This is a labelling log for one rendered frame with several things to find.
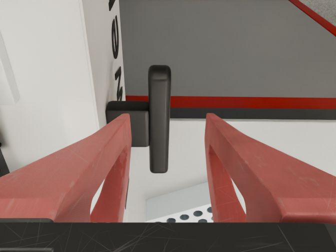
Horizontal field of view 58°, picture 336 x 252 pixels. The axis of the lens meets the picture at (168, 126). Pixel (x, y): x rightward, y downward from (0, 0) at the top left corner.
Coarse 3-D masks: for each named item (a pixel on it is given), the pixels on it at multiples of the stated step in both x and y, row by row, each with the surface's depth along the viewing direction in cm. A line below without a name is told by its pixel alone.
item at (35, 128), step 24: (0, 0) 20; (24, 0) 20; (0, 24) 21; (24, 24) 21; (24, 48) 22; (24, 72) 23; (48, 72) 23; (24, 96) 25; (48, 96) 25; (0, 120) 26; (24, 120) 26; (48, 120) 26; (24, 144) 28; (48, 144) 28
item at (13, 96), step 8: (0, 40) 21; (0, 48) 21; (0, 56) 21; (0, 64) 22; (8, 64) 22; (0, 72) 22; (8, 72) 22; (0, 80) 22; (8, 80) 22; (0, 88) 23; (8, 88) 23; (16, 88) 24; (0, 96) 23; (8, 96) 23; (16, 96) 24; (0, 104) 24; (8, 104) 24
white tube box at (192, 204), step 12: (180, 192) 42; (192, 192) 41; (204, 192) 40; (156, 204) 42; (168, 204) 41; (180, 204) 40; (192, 204) 40; (204, 204) 39; (156, 216) 40; (168, 216) 40; (180, 216) 41; (192, 216) 40; (204, 216) 40
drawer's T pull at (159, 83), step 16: (160, 80) 15; (160, 96) 16; (112, 112) 17; (128, 112) 17; (144, 112) 17; (160, 112) 17; (144, 128) 17; (160, 128) 17; (144, 144) 18; (160, 144) 18; (160, 160) 19
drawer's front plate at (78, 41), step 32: (64, 0) 12; (96, 0) 14; (64, 32) 12; (96, 32) 14; (64, 64) 13; (96, 64) 14; (64, 96) 14; (96, 96) 15; (64, 128) 15; (96, 128) 15; (96, 192) 18; (128, 192) 30
